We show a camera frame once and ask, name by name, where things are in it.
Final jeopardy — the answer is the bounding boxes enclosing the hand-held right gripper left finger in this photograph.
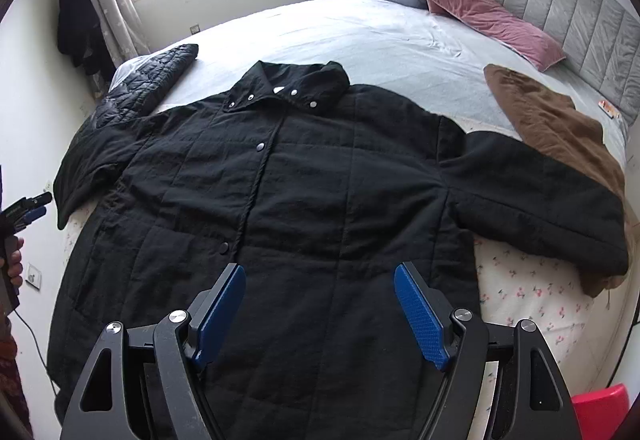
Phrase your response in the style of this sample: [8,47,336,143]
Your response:
[60,263,247,440]

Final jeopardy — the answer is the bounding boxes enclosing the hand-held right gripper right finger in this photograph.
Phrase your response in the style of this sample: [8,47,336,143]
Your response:
[394,261,586,440]

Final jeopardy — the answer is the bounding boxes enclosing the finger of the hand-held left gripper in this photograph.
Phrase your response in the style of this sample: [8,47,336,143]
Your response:
[15,191,53,226]

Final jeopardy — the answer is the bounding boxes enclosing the black quilted coat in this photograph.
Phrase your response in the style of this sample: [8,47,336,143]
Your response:
[47,60,630,440]

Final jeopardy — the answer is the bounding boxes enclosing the hanging black clothes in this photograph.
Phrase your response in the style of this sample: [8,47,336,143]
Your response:
[56,0,117,93]

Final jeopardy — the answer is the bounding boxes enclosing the person's left hand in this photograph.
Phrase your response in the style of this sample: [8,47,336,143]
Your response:
[0,237,25,291]

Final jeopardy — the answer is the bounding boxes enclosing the floral white bed sheet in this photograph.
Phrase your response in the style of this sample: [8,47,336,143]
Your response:
[472,235,632,393]

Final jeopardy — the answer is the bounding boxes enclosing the black puffer jacket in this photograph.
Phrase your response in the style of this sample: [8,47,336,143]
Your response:
[85,43,200,133]

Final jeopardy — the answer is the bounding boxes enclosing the red plastic stool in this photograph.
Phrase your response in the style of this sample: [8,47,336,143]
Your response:
[571,383,632,440]

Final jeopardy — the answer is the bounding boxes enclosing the brown garment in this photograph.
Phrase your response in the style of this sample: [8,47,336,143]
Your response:
[483,64,627,298]

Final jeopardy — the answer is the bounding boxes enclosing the bed with grey sheet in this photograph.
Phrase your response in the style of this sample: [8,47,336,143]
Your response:
[62,0,632,393]

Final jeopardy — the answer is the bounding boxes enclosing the black cable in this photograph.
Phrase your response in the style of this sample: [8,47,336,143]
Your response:
[9,307,62,393]

